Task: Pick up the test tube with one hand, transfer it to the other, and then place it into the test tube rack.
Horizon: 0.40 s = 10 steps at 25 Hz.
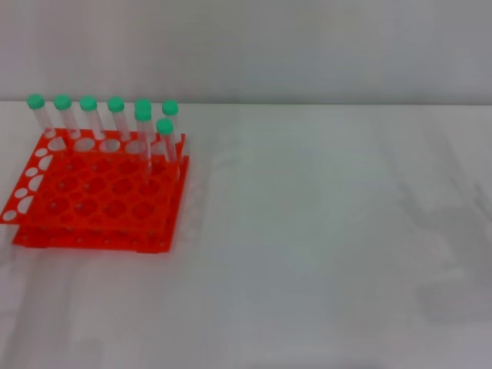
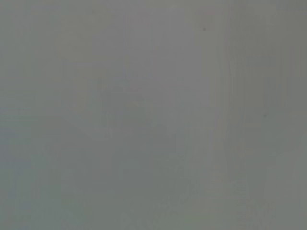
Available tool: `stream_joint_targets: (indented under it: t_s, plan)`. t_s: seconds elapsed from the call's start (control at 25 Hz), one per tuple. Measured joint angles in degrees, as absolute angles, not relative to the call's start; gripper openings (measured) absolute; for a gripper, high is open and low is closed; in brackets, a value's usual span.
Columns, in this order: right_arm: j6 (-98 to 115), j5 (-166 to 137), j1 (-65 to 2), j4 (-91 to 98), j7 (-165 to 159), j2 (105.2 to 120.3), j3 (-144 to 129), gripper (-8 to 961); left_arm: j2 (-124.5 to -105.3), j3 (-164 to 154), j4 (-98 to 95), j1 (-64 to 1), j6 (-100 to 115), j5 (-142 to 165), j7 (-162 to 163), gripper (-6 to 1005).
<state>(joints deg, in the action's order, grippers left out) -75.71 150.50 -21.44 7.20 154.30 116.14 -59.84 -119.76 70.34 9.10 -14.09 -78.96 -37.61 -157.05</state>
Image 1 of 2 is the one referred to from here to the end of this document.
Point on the red plastic test tube rack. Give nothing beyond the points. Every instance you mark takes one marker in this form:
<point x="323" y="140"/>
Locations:
<point x="107" y="192"/>

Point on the green capped clear test tube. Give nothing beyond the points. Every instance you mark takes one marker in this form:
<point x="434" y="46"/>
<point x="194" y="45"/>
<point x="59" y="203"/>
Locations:
<point x="142" y="102"/>
<point x="142" y="114"/>
<point x="35" y="101"/>
<point x="115" y="104"/>
<point x="88" y="103"/>
<point x="62" y="102"/>
<point x="170" y="107"/>
<point x="164" y="125"/>

